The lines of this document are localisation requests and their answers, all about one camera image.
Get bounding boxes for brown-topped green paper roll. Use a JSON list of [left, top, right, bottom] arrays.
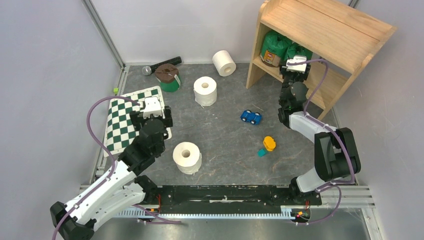
[[154, 64, 181, 93]]

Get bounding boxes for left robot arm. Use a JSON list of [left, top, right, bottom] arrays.
[[50, 106, 173, 240]]

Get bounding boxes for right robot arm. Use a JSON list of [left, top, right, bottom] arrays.
[[278, 63, 361, 204]]

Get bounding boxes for wooden two-tier shelf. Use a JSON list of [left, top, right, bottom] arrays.
[[246, 0, 397, 120]]

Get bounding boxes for green white chess mat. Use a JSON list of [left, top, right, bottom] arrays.
[[104, 85, 165, 156]]

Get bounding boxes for white roll front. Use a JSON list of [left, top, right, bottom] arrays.
[[172, 142, 202, 175]]

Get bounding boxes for blue toy car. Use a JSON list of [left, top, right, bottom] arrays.
[[240, 109, 262, 125]]

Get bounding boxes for black microphone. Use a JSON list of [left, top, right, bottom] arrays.
[[141, 56, 183, 76]]

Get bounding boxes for white roll centre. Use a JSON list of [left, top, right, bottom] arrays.
[[193, 76, 217, 107]]

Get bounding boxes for yellow toy block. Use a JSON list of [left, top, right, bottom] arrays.
[[263, 136, 276, 152]]

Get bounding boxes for teal toy cube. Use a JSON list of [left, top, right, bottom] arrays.
[[257, 148, 268, 157]]

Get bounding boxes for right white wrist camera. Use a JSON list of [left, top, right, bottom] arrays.
[[285, 55, 308, 73]]

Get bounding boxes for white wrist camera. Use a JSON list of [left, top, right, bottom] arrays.
[[285, 55, 308, 73], [140, 96, 164, 119]]

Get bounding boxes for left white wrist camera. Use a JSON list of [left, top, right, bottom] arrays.
[[140, 96, 164, 119]]

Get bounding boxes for white roll near wall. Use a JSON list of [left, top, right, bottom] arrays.
[[212, 50, 237, 77]]

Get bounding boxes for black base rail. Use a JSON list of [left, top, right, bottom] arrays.
[[140, 185, 322, 215]]

